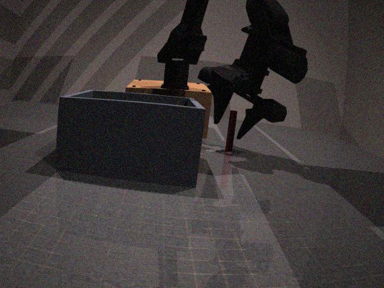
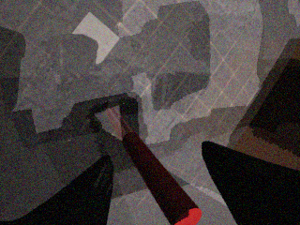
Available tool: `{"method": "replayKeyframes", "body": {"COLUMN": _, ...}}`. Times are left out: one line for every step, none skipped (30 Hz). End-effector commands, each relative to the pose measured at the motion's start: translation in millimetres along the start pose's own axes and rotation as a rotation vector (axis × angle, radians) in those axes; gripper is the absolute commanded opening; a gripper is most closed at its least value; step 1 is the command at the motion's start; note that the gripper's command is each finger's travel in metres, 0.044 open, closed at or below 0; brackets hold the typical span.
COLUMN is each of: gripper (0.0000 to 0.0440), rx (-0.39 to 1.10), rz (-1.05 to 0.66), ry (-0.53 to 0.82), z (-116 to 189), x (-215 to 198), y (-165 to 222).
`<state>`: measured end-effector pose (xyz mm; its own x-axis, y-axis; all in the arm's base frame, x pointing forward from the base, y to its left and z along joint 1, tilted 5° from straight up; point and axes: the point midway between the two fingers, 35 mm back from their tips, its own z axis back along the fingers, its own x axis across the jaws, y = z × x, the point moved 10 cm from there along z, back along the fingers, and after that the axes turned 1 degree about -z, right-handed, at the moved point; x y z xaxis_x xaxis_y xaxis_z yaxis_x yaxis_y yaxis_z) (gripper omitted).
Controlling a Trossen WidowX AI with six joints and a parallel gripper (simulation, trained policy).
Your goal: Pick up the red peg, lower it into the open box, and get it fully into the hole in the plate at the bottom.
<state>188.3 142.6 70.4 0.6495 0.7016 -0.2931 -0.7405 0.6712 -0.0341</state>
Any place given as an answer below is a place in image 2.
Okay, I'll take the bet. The red peg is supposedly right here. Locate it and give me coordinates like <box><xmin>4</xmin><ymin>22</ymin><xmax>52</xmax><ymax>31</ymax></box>
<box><xmin>121</xmin><ymin>132</ymin><xmax>202</xmax><ymax>225</ymax></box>

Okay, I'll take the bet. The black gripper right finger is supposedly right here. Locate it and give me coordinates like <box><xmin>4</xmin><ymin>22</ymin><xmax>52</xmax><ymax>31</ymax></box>
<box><xmin>202</xmin><ymin>142</ymin><xmax>300</xmax><ymax>225</ymax></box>

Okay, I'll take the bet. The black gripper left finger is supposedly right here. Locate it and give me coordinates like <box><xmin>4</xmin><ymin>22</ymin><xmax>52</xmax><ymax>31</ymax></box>
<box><xmin>0</xmin><ymin>155</ymin><xmax>113</xmax><ymax>225</ymax></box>

